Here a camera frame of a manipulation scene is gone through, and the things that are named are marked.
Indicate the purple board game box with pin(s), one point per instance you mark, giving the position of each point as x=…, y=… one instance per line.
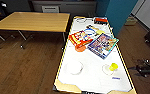
x=102, y=45

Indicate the small orange round object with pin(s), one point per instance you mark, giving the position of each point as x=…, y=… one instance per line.
x=79, y=48

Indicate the cardboard box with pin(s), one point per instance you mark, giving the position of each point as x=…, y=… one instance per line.
x=131, y=21

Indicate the red black box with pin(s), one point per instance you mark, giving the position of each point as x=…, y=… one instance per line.
x=100, y=20

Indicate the clear plastic bowl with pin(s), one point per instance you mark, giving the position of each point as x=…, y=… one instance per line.
x=106, y=70

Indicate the blue yellow board game box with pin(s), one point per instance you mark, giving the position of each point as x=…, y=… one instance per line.
x=91, y=31

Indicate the large light wooden table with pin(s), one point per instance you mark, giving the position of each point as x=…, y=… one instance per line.
x=34, y=21

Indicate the white air hockey table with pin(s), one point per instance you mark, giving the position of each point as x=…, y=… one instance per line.
x=94, y=76

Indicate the orange board game box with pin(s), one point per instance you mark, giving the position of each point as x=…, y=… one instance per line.
x=78, y=37

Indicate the light grey cushion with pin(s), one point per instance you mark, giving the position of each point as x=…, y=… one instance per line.
x=51, y=9

